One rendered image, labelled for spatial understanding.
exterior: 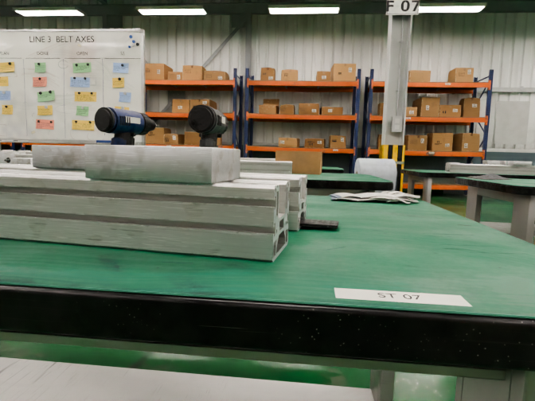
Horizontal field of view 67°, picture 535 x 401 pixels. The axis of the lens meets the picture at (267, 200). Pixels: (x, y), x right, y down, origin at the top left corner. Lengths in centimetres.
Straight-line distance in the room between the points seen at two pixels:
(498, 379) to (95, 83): 379
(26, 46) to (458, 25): 1014
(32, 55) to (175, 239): 393
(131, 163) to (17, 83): 392
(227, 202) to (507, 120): 1186
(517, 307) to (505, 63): 1202
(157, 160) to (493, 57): 1195
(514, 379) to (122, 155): 47
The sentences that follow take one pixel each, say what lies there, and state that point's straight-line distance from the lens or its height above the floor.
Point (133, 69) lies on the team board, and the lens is 385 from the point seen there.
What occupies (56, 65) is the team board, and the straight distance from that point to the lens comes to 419.
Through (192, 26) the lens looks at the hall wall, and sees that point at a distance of 1209.
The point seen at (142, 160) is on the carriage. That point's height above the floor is 89.
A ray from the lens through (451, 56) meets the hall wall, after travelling 1196.
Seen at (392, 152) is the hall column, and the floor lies 99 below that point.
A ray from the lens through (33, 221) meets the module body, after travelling 59.
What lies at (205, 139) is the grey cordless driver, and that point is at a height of 93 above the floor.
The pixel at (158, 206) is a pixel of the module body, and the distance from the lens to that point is 48.
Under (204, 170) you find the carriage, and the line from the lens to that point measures 45.
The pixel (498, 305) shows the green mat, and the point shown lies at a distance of 39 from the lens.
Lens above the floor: 90
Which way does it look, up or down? 6 degrees down
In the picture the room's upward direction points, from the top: 2 degrees clockwise
